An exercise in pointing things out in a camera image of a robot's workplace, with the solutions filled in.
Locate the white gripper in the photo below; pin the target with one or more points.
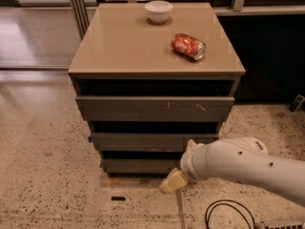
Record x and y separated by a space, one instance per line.
187 163

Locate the grey drawer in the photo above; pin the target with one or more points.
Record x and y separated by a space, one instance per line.
138 166
109 142
155 108

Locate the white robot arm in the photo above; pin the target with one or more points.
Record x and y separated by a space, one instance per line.
243 160

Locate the grey bottom drawer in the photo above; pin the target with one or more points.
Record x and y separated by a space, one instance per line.
138 166

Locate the grey drawer cabinet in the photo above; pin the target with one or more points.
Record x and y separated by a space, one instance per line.
125 54

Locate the grey top drawer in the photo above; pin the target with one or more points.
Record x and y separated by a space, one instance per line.
155 108

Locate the grey power strip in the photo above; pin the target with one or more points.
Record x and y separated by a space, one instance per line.
280 225

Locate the red soda can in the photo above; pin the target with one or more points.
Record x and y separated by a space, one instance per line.
189 46

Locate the dark object on floor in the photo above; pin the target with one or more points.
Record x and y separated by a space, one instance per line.
297 103

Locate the white ceramic bowl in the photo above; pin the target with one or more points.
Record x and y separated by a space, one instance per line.
158 11

